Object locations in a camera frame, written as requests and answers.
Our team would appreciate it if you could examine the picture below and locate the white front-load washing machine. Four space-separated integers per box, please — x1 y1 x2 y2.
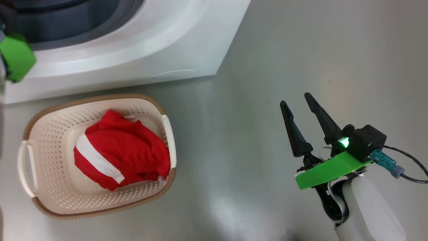
0 0 251 104

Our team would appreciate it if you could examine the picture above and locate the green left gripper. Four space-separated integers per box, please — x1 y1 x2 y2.
0 33 36 83

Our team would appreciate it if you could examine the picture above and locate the thin black cable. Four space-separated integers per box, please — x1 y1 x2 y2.
383 145 428 184

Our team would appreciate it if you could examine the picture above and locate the red garment white stripe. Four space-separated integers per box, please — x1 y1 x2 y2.
74 110 171 192

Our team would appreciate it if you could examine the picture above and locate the teal right camera connector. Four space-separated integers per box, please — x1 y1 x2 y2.
370 149 405 179

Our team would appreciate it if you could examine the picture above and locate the grey rubber door gasket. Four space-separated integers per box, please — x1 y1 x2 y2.
12 0 145 51

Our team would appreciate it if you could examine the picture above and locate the white drain filter cover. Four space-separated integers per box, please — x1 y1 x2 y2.
153 69 198 81

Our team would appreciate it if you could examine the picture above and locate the cream laundry basket brown rim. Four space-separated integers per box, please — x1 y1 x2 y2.
17 94 177 220

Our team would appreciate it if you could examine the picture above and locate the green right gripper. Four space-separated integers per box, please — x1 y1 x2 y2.
280 92 372 190

